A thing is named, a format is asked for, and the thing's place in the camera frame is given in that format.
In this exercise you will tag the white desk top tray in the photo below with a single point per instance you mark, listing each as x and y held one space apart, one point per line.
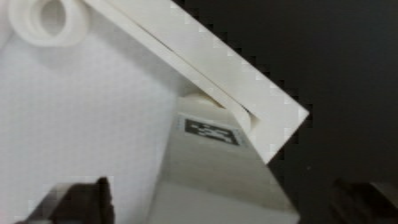
104 58

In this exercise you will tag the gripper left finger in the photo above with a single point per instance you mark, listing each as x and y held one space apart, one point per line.
77 204

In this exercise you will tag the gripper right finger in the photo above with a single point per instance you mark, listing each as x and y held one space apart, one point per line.
363 202

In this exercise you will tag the white desk leg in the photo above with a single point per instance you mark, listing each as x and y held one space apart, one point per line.
218 188

